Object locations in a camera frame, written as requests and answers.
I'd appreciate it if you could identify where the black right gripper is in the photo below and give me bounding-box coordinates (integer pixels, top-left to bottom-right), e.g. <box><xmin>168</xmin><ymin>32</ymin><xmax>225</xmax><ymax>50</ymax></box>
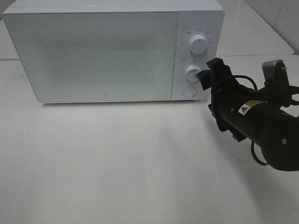
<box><xmin>196</xmin><ymin>58</ymin><xmax>266</xmax><ymax>142</ymax></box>

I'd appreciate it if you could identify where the white timer knob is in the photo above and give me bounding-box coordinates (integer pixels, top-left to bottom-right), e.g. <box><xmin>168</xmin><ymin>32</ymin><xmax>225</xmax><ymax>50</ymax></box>
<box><xmin>185</xmin><ymin>65</ymin><xmax>201</xmax><ymax>82</ymax></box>

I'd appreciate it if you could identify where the round white door button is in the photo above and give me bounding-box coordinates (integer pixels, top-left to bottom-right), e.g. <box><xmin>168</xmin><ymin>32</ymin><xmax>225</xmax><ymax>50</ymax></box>
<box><xmin>183</xmin><ymin>86</ymin><xmax>197</xmax><ymax>97</ymax></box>

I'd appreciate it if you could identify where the white microwave door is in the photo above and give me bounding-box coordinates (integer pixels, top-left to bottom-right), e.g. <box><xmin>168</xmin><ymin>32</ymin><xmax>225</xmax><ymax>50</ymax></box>
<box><xmin>4</xmin><ymin>12</ymin><xmax>178</xmax><ymax>103</ymax></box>

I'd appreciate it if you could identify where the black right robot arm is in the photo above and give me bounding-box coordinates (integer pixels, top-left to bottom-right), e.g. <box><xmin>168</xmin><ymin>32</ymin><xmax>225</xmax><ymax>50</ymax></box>
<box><xmin>197</xmin><ymin>58</ymin><xmax>299</xmax><ymax>171</ymax></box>

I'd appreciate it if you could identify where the upper white power knob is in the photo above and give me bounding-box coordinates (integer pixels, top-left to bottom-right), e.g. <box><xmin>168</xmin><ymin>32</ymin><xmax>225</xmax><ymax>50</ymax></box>
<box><xmin>189</xmin><ymin>34</ymin><xmax>207</xmax><ymax>55</ymax></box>

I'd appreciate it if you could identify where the white microwave oven body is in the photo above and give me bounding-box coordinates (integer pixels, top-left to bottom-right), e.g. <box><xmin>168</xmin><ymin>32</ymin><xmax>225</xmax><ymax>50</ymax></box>
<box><xmin>2</xmin><ymin>0</ymin><xmax>225</xmax><ymax>103</ymax></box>

